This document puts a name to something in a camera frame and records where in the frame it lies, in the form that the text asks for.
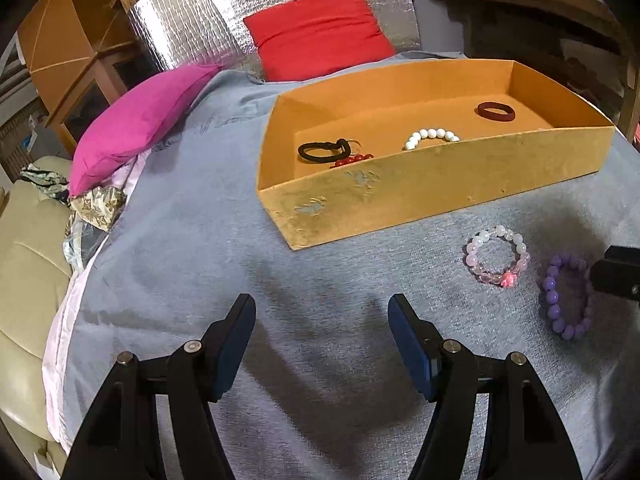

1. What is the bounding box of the large white bead bracelet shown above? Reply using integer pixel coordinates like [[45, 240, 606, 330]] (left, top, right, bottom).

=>
[[403, 129, 460, 151]]

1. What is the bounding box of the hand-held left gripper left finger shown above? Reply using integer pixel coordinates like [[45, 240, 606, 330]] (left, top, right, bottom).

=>
[[60, 293, 257, 480]]

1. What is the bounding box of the wooden cabinet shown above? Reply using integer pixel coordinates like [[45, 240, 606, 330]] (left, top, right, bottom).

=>
[[17, 0, 166, 156]]

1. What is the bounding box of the gold patterned cloth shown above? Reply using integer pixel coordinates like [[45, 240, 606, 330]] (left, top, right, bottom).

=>
[[67, 185, 126, 233]]

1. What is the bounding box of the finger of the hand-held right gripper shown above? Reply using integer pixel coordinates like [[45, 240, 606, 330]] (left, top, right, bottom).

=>
[[590, 246, 640, 303]]

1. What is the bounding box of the pink white bead bracelet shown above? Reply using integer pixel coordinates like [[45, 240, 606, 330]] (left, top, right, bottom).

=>
[[466, 225, 531, 288]]

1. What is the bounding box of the magenta pillow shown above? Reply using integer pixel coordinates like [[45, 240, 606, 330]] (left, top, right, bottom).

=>
[[70, 64, 223, 197]]

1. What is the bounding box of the silver insulation panel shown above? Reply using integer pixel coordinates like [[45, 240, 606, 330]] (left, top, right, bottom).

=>
[[122, 0, 421, 78]]

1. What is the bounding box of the grey blanket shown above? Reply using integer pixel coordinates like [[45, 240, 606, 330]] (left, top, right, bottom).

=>
[[65, 50, 640, 480]]

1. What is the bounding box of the black hair tie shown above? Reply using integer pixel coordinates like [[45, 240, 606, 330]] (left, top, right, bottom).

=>
[[298, 138, 353, 165]]

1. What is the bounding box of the orange cardboard box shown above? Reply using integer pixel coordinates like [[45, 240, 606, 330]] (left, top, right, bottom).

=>
[[256, 58, 615, 251]]

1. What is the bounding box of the beige leather sofa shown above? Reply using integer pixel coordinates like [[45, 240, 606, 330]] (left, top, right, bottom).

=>
[[0, 156, 83, 476]]

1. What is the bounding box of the pale pink sheet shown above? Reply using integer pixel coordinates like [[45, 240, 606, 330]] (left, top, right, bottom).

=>
[[42, 155, 151, 453]]

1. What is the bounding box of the red pillow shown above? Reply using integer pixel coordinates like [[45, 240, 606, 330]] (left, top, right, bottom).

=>
[[243, 0, 396, 82]]

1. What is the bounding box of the clear plastic bag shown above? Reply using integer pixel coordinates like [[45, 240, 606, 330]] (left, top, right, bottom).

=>
[[62, 220, 108, 273]]

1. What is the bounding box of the maroon hair tie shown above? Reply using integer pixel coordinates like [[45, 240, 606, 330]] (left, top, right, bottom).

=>
[[475, 101, 516, 123]]

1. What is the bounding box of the purple bead bracelet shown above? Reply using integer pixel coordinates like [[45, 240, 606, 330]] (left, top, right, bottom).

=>
[[541, 253, 596, 340]]

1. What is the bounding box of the red bead bracelet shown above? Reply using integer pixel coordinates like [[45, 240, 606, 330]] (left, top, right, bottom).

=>
[[329, 152, 375, 169]]

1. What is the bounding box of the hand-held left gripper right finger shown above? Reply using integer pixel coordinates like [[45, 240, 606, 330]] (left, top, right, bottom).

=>
[[388, 294, 583, 480]]

